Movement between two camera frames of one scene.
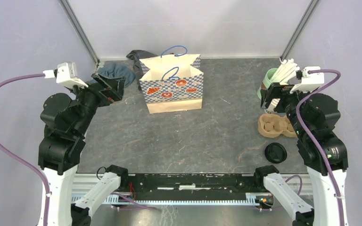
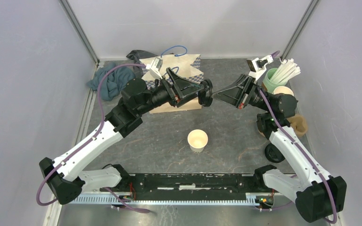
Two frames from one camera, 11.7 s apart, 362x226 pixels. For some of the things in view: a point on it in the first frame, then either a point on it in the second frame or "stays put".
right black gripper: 275,90 -> 238,97
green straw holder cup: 267,80 stays put
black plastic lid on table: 275,152 stays put
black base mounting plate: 190,186 stays put
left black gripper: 113,88 -> 182,91
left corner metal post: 78,28 stays put
